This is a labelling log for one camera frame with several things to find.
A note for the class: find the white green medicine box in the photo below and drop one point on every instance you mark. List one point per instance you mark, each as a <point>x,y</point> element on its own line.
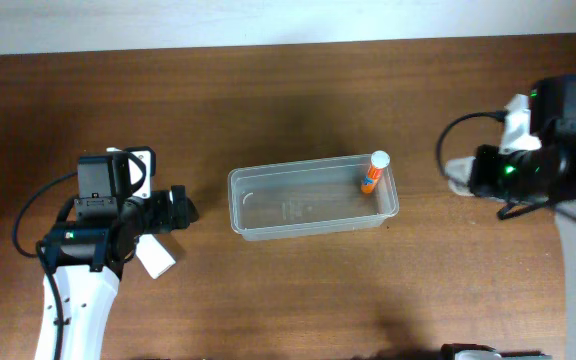
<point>154,257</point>

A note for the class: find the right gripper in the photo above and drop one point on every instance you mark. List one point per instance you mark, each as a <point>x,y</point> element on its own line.
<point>481,172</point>

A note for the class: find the orange tube white cap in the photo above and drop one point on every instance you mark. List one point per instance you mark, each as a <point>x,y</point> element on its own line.
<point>379,161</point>

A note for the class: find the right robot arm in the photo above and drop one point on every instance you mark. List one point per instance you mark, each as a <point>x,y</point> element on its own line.
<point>552,102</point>

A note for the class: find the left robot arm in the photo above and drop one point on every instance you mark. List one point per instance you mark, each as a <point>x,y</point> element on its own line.
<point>83,263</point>

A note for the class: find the black bottle white cap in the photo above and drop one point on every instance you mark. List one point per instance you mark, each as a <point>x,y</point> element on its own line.
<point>191,212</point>

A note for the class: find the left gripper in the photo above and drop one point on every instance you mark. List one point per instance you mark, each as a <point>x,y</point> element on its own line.
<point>179,206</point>

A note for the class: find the clear plastic container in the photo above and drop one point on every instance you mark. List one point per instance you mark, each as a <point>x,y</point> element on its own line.
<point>311,197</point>

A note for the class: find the white translucent spray bottle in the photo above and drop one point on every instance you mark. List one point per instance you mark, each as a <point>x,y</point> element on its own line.
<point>459,172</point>

